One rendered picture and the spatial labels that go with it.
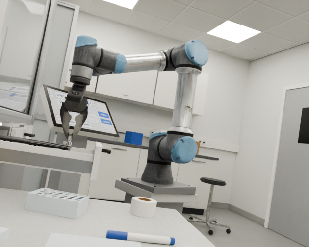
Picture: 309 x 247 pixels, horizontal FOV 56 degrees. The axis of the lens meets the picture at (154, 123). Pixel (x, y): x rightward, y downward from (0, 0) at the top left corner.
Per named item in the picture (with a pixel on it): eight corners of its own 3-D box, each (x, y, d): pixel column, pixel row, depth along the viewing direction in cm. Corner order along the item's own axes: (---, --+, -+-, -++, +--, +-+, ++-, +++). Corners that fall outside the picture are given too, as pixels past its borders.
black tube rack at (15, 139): (68, 162, 105) (72, 145, 106) (64, 168, 88) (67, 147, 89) (3, 153, 101) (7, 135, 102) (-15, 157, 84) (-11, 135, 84)
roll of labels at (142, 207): (152, 212, 84) (154, 198, 85) (156, 219, 77) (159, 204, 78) (128, 209, 83) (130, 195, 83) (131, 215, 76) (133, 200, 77)
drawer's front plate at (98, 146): (94, 170, 113) (100, 141, 114) (95, 182, 84) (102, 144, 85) (90, 169, 112) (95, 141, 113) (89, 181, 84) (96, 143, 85)
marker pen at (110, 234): (172, 243, 60) (173, 235, 60) (174, 246, 58) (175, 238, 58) (105, 236, 57) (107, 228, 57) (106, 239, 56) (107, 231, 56)
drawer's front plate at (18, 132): (28, 152, 137) (32, 129, 138) (11, 157, 109) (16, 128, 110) (24, 151, 137) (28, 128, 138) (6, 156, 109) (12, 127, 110)
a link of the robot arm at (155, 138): (162, 160, 146) (165, 133, 147) (178, 162, 135) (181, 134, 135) (141, 158, 139) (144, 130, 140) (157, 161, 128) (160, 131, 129)
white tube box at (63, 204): (87, 210, 74) (89, 196, 74) (75, 219, 65) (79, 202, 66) (39, 202, 75) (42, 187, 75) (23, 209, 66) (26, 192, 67)
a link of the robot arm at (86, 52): (103, 39, 104) (80, 31, 99) (98, 69, 103) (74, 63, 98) (95, 43, 110) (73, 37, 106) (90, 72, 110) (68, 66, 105)
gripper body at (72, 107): (86, 115, 109) (91, 84, 109) (85, 114, 100) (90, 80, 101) (64, 111, 107) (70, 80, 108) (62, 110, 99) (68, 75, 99)
